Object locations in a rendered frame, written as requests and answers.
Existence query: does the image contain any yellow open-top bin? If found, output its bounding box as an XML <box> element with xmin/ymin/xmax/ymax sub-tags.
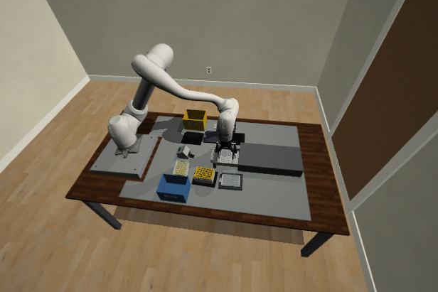
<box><xmin>183</xmin><ymin>109</ymin><xmax>207</xmax><ymax>131</ymax></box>

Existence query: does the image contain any grey bench mat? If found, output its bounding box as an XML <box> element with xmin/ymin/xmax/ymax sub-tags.
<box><xmin>119</xmin><ymin>116</ymin><xmax>311</xmax><ymax>221</ymax></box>

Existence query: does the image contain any blue open-top bin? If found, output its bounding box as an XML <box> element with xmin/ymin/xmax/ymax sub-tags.
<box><xmin>156</xmin><ymin>174</ymin><xmax>191</xmax><ymax>203</ymax></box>

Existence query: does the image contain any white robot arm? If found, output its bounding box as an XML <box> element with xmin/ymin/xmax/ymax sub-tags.
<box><xmin>107</xmin><ymin>43</ymin><xmax>239</xmax><ymax>157</ymax></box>

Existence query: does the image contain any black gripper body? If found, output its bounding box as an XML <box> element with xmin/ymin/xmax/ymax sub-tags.
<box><xmin>220</xmin><ymin>140</ymin><xmax>232</xmax><ymax>147</ymax></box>

